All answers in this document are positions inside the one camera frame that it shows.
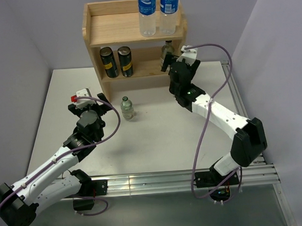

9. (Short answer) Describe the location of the clear glass bottle green cap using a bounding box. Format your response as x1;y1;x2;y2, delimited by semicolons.
121;96;135;120

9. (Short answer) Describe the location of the black can yellow label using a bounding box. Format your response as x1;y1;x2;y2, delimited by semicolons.
117;46;134;78

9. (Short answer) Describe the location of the blue label water bottle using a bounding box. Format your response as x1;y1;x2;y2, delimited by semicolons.
159;0;179;35

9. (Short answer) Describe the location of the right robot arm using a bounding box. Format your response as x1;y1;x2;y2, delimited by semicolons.
161;49;267;185

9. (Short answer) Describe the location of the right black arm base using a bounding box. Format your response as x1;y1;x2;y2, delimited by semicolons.
193;168;242;205

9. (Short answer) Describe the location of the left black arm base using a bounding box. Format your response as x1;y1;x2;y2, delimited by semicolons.
72;179;108;217

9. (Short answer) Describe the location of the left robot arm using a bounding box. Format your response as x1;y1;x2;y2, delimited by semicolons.
0;89;114;226

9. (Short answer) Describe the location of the wooden two-tier shelf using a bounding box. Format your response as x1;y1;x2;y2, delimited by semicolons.
82;0;187;100

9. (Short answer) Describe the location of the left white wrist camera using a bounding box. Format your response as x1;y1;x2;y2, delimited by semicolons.
71;88;95;109

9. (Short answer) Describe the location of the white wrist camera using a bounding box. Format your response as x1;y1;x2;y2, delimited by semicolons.
177;45;198;66
71;88;95;109

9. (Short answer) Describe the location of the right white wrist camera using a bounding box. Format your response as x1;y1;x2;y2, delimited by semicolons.
177;45;198;66

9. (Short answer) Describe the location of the aluminium side rail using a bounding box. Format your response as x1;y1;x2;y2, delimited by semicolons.
220;61;298;226

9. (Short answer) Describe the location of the aluminium front rail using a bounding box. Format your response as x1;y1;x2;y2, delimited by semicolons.
91;164;280;198

